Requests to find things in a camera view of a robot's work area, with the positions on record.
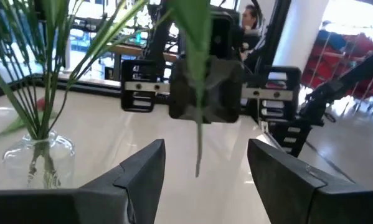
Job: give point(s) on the brown wooden desk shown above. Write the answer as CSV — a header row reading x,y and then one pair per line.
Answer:
x,y
136,51

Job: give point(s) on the green leaf stem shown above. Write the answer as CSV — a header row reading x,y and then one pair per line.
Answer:
x,y
198,46

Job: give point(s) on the person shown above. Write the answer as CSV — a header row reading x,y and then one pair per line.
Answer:
x,y
251,34

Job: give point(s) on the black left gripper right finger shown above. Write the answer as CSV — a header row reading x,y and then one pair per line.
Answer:
x,y
314,202

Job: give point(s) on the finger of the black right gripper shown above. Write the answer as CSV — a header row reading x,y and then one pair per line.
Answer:
x,y
225,93
180,96

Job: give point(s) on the clear embossed glass vase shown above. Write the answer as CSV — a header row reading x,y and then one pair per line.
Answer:
x,y
63,161

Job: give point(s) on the red lounge seat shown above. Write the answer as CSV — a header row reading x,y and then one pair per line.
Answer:
x,y
354,46

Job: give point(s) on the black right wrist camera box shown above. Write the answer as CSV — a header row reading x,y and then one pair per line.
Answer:
x,y
223,37

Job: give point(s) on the black jointed metal arm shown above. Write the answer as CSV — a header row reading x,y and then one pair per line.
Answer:
x,y
335,87

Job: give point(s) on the white building pillar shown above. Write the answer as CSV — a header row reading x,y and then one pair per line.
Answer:
x,y
298,37

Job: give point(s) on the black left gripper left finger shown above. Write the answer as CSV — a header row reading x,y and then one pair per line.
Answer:
x,y
80,205

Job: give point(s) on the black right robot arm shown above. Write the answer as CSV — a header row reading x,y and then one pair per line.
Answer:
x,y
161,34

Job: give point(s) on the black table edge rail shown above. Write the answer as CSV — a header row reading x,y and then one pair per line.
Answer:
x,y
80,87

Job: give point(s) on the black rig frame post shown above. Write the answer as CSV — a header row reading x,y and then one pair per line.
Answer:
x,y
275,31

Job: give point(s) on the red artificial tulip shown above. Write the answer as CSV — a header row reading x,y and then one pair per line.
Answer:
x,y
41,105

